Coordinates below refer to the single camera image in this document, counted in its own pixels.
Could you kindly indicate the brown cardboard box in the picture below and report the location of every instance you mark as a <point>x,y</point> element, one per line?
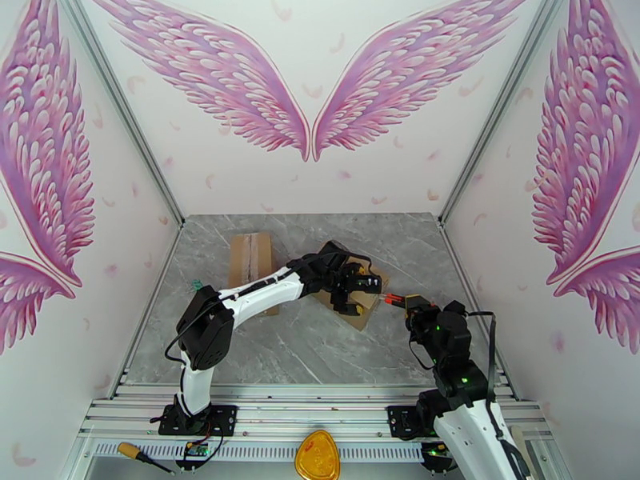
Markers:
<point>250,258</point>
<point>374,299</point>

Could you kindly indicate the orange box cutter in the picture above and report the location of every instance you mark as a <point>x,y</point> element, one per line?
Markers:
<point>395,297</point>

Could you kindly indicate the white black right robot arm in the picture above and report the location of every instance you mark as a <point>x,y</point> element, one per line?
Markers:
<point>475,438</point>

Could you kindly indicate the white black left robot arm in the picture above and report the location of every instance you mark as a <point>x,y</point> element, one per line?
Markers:
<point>260,293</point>

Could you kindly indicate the green circuit board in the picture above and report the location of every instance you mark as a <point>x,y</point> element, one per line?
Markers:
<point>437,451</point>
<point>196,449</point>

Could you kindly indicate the small green plastic clip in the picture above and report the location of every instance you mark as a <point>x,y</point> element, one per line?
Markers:
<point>195,285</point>

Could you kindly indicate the yellow rounded triangular plate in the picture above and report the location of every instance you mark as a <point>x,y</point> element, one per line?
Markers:
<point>317,456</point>

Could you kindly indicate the aluminium rail base frame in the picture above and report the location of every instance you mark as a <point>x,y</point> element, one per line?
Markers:
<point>310,411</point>

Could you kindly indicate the aluminium frame post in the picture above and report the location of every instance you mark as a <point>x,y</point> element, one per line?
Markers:
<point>130,118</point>
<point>495,118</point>

